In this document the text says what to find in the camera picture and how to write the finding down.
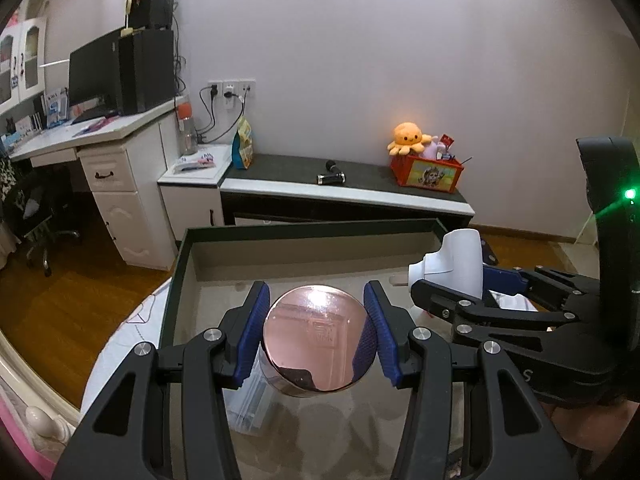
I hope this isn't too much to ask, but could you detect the white wall cabinet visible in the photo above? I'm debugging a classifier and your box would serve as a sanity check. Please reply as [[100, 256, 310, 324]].
[[0, 15, 49, 116]]

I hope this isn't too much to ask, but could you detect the black office chair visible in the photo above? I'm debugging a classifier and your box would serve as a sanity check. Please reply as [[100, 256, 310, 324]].
[[12, 170, 83, 278]]

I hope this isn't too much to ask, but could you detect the orange octopus plush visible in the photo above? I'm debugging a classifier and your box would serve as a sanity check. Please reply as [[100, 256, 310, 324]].
[[386, 121, 433, 157]]

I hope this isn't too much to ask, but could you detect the rose gold round tin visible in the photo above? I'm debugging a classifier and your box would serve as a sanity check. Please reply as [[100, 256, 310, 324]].
[[261, 284, 377, 397]]

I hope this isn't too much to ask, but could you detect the grey patterned jacket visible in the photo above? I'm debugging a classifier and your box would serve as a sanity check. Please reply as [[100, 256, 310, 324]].
[[0, 155, 28, 231]]

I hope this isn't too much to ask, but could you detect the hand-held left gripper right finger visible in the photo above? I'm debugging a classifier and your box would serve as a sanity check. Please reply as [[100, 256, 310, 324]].
[[352, 280, 583, 480]]

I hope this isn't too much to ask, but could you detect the blue snack bag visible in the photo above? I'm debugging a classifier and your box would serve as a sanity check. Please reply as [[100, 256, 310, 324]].
[[231, 117, 255, 170]]

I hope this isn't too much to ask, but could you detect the white handheld device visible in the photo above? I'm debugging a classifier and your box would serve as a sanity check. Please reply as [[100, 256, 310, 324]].
[[407, 229, 538, 311]]

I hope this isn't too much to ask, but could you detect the white desk with drawers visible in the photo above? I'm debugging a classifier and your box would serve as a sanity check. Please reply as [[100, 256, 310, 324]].
[[7, 95, 190, 271]]

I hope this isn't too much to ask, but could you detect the black computer monitor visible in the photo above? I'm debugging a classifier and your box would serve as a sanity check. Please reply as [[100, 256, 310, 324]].
[[67, 30, 124, 111]]

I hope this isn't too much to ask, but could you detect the black keyboard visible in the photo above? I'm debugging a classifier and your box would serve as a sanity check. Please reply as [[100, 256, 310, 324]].
[[70, 107, 119, 123]]

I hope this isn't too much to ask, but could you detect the black power cable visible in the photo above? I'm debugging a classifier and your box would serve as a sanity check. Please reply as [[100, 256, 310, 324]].
[[197, 85, 222, 144]]

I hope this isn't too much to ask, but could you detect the white side cabinet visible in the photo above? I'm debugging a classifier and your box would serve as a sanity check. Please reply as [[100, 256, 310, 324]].
[[157, 142, 234, 246]]

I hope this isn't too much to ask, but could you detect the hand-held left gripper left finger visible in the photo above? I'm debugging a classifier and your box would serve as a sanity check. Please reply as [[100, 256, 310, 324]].
[[52, 280, 273, 480]]

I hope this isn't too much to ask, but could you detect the pink book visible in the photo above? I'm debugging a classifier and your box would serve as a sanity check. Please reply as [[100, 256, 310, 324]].
[[72, 117, 119, 137]]

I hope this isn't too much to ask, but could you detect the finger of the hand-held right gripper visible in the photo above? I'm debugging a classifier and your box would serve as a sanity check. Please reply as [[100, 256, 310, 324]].
[[482, 264, 603, 313], [410, 279, 568, 361]]

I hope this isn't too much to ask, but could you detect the pink and blue packet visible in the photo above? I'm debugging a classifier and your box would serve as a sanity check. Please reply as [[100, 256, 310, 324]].
[[175, 151, 217, 172]]

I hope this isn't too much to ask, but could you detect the black computer tower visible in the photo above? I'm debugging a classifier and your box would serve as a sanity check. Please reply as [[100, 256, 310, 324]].
[[117, 29, 176, 116]]

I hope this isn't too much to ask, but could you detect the blue box on desk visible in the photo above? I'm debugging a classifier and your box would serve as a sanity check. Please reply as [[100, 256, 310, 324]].
[[42, 87, 69, 126]]

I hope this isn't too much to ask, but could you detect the clear plastic box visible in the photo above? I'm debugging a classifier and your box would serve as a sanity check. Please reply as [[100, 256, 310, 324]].
[[223, 355, 273, 434]]

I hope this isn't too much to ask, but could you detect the black and white low cabinet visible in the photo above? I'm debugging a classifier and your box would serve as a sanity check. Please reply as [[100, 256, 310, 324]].
[[220, 152, 475, 234]]

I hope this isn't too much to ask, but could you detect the black speaker box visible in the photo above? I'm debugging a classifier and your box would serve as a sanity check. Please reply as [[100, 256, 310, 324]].
[[131, 0, 175, 31]]

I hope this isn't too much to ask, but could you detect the white bed frame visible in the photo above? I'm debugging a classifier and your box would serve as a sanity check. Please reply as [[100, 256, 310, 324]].
[[0, 330, 87, 458]]

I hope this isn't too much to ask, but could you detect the purple plush toy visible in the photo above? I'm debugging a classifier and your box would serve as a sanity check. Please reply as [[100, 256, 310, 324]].
[[422, 135, 448, 160]]

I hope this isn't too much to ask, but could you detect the black handheld microphone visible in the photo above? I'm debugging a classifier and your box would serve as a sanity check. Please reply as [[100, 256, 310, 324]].
[[316, 160, 347, 186]]

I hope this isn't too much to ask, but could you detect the white wall outlet strip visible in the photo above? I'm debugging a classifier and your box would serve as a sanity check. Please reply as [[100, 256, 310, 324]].
[[207, 79, 257, 111]]

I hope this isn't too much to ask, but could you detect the striped white quilt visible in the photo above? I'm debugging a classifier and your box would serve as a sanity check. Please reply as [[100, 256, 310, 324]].
[[82, 280, 174, 411]]

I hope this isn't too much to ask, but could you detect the red printed toy box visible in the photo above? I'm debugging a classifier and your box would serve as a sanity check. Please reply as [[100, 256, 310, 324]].
[[390, 152, 463, 195]]

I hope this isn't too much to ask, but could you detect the person's right hand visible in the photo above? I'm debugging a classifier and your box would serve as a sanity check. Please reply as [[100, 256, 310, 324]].
[[542, 394, 640, 467]]

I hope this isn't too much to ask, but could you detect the clear bottle orange cap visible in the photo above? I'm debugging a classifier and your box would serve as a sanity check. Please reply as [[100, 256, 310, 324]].
[[177, 102, 199, 156]]

